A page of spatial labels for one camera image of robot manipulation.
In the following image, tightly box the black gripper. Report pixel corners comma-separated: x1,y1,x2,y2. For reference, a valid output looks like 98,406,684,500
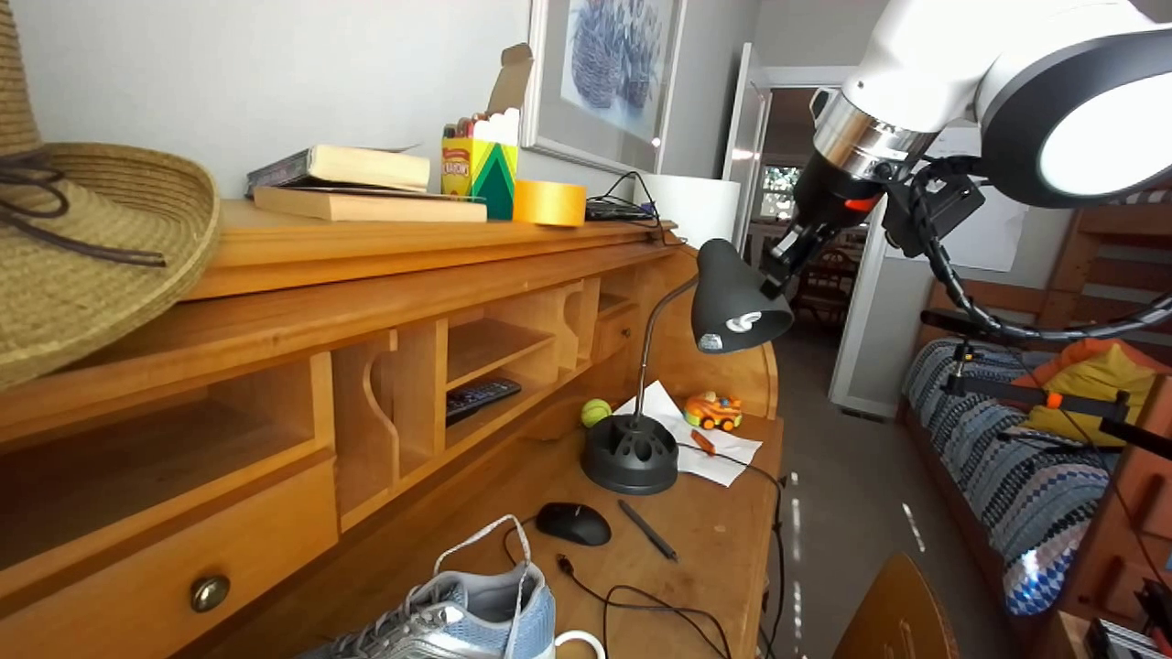
766,150,888,289

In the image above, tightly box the black gooseneck desk lamp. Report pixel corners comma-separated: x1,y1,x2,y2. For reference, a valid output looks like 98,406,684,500
580,236,800,499

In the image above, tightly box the white rectangular panel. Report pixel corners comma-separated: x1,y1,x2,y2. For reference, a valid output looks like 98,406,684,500
639,171,748,253

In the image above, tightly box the white cabinet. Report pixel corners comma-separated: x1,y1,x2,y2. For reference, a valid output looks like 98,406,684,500
829,194,1032,425

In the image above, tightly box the white door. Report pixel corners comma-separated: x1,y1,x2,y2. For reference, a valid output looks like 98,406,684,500
720,39,778,226

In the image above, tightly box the orange toy car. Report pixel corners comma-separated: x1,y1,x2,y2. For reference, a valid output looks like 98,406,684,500
680,389,748,436

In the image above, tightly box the white paper sheet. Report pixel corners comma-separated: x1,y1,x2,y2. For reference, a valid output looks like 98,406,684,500
613,377,766,489

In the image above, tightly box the yellow tape roll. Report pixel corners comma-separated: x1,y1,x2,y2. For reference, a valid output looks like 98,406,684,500
508,178,590,231

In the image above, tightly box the striped bed blanket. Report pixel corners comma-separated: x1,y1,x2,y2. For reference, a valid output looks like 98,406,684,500
899,333,1148,620

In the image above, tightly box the black pen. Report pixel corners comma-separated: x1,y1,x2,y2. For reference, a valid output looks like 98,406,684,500
617,494,680,565

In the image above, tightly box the wooden headboard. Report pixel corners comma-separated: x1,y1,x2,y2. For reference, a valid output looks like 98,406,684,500
1043,199,1172,337

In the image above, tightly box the green yellow cardboard box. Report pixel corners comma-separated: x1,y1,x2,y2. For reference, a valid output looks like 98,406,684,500
438,39,539,223

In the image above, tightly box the yellow orange bag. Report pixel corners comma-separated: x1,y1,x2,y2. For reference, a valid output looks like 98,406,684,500
1022,337,1172,453

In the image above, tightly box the black remote control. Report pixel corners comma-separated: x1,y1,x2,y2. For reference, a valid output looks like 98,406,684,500
445,375,524,427

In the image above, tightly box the black computer mouse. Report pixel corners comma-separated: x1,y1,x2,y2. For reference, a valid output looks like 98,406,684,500
532,499,617,550

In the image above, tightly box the white plastic clothes hanger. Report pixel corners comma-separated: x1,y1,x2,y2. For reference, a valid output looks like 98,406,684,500
433,508,613,659

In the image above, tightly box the flat tan book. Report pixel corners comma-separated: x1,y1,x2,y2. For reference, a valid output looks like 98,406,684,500
248,178,492,226

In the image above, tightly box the wooden roll-top desk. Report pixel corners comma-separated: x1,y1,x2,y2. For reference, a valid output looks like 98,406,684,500
0,199,783,659

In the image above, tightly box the thick book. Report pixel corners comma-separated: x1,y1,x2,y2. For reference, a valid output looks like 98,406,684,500
245,144,438,199

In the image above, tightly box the blue grey sneaker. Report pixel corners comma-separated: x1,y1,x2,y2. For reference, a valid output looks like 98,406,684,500
296,561,561,659

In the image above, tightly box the brass drawer knob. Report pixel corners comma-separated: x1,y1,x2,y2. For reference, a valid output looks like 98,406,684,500
188,571,234,620

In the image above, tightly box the woven straw hat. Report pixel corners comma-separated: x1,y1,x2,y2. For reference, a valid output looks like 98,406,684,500
0,0,229,395

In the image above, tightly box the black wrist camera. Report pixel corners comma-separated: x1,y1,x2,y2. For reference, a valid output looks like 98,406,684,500
881,162,973,260

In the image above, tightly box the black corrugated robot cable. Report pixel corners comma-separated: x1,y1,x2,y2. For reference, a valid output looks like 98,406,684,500
908,231,1172,347

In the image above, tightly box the framed wall picture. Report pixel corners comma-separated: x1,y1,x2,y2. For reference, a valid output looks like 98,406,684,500
524,0,690,176

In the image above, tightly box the black lamp power cord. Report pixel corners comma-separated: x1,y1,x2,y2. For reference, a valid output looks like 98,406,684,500
676,449,796,659

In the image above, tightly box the thin black mouse cable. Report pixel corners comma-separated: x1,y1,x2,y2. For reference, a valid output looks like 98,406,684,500
555,552,737,659

